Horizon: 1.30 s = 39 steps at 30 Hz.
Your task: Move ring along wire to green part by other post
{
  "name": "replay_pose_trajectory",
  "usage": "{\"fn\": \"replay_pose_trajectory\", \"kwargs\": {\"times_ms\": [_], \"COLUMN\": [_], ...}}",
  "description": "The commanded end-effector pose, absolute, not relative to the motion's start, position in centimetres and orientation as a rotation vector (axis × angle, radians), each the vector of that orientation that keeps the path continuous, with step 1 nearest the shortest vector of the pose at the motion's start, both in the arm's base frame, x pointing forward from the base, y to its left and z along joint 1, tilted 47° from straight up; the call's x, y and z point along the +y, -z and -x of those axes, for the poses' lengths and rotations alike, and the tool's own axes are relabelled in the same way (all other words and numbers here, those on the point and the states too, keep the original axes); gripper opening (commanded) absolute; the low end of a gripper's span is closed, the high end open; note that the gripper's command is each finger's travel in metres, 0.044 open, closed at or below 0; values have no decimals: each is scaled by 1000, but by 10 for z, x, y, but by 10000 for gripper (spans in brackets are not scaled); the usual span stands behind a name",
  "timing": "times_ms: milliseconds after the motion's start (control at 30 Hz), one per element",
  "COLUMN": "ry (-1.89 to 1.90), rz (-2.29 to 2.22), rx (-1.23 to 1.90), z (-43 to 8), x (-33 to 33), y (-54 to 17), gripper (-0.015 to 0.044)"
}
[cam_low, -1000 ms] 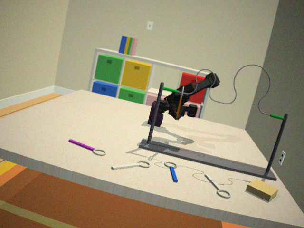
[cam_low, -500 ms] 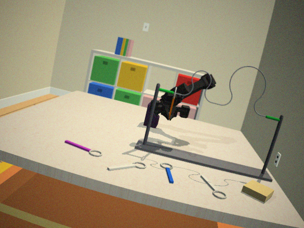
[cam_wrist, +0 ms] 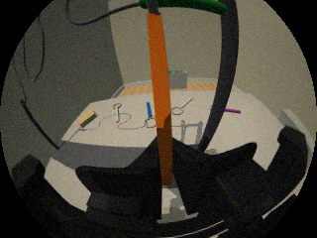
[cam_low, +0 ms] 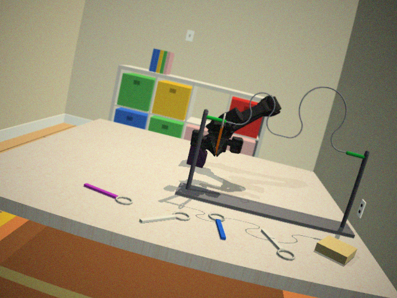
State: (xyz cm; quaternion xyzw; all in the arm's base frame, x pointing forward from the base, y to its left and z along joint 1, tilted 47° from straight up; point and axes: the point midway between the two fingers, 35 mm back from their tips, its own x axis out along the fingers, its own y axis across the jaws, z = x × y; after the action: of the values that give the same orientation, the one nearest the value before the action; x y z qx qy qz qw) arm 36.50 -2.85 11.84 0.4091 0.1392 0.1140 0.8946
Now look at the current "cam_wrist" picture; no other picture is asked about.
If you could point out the yellow rectangular block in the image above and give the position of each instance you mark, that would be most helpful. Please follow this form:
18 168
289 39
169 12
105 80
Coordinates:
86 118

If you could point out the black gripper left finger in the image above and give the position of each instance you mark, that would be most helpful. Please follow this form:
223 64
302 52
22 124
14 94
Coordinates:
142 178

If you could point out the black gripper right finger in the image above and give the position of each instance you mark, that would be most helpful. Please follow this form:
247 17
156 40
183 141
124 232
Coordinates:
194 170

